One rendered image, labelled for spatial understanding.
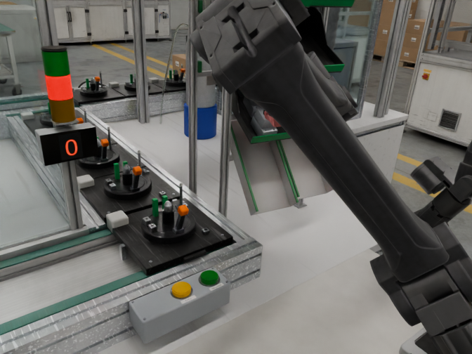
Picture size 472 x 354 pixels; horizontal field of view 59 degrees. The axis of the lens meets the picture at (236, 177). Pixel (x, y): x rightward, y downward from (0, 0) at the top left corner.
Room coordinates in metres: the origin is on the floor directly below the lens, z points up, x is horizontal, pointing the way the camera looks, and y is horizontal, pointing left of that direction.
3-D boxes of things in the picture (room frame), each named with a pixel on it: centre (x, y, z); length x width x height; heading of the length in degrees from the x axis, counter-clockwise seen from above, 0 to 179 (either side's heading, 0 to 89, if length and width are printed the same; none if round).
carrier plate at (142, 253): (0.90, 0.17, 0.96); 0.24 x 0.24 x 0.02; 38
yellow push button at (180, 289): (0.68, 0.10, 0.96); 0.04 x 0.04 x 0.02
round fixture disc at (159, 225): (0.90, 0.17, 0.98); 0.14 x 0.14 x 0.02
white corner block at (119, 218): (0.92, 0.30, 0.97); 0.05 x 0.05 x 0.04; 38
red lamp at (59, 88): (0.88, 0.39, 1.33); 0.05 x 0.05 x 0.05
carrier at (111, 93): (2.13, 0.77, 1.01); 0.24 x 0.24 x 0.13; 38
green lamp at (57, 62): (0.88, 0.39, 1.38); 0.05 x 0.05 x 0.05
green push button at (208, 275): (0.72, 0.05, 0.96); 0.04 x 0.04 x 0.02
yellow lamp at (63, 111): (0.88, 0.39, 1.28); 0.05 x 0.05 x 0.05
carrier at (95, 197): (1.10, 0.32, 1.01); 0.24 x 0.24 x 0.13; 38
